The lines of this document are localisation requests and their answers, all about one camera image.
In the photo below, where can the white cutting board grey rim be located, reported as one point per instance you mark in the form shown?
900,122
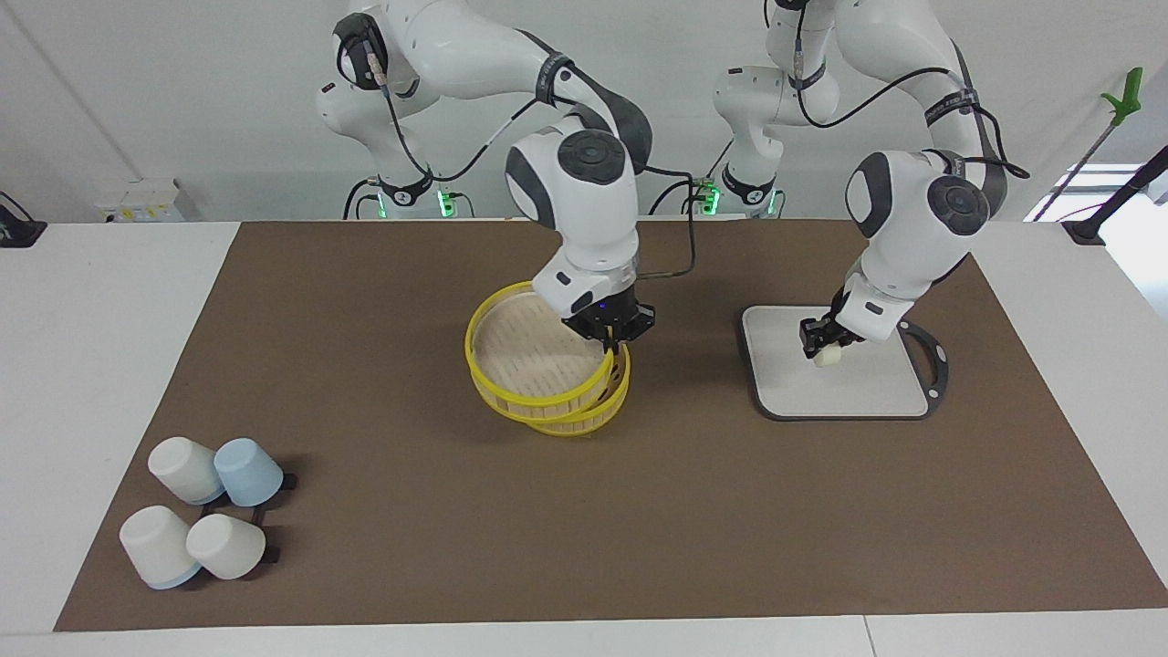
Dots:
839,388

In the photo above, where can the white mesh steamer liner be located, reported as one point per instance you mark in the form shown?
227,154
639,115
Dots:
529,347

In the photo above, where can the light blue plastic cup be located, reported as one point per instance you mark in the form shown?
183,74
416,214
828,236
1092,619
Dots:
246,472

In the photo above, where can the black table clamp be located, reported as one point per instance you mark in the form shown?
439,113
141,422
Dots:
18,230

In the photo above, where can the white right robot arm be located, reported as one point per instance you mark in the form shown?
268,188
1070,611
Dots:
584,210

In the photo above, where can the white electrical wall box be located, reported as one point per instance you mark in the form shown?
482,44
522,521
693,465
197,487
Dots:
141,201

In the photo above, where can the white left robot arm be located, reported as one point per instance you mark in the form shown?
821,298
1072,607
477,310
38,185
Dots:
912,237

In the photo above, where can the black cup rack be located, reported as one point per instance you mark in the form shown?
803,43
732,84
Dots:
272,554

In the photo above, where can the green tipped pole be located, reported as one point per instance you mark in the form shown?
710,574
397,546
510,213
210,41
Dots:
1127,96

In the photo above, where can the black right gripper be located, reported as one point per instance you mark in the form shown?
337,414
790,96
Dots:
616,318

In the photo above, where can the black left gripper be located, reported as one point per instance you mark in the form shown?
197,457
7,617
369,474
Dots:
841,333

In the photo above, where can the black camera stand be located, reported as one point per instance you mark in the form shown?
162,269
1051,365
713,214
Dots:
1109,205

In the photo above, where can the white plastic cup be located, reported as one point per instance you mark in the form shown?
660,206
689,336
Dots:
182,468
226,546
157,546

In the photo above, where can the brown table mat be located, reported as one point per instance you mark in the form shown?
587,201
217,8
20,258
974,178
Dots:
584,511

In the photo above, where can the yellow bamboo steamer tier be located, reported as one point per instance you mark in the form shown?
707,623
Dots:
593,422
511,401

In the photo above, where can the pale steamed bun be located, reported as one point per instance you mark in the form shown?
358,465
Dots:
829,357

